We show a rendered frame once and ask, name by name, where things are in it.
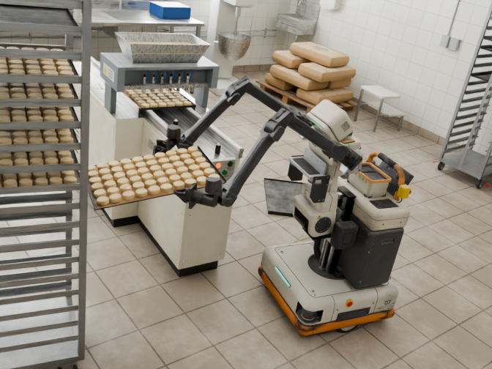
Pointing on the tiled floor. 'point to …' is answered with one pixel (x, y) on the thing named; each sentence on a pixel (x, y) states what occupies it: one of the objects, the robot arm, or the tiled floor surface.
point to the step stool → (380, 104)
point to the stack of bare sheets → (281, 195)
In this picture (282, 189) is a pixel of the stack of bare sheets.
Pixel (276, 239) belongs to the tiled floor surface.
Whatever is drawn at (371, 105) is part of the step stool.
